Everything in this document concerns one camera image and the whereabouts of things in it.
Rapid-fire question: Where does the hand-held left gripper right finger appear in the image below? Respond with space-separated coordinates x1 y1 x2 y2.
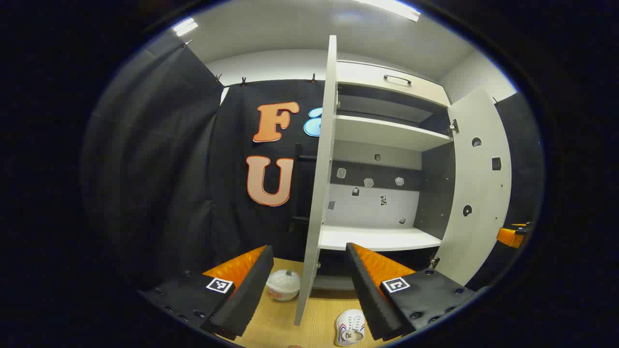
345 243 478 342

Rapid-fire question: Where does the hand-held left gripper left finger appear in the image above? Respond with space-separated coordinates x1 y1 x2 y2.
138 244 275 341

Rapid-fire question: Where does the white shoe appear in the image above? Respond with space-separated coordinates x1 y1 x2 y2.
335 309 366 347

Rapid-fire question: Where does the grey cabinet door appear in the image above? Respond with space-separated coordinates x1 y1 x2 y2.
289 35 338 327
430 87 512 286

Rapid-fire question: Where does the grey shoe cabinet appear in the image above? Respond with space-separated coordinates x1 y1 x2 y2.
309 59 457 290

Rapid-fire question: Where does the white round container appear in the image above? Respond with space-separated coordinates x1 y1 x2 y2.
266 269 301 302

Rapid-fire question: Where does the black backdrop cloth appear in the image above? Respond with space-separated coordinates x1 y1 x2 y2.
80 35 546 293

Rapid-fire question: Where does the ceiling light panel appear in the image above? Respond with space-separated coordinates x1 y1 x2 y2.
353 0 421 22
173 18 199 37

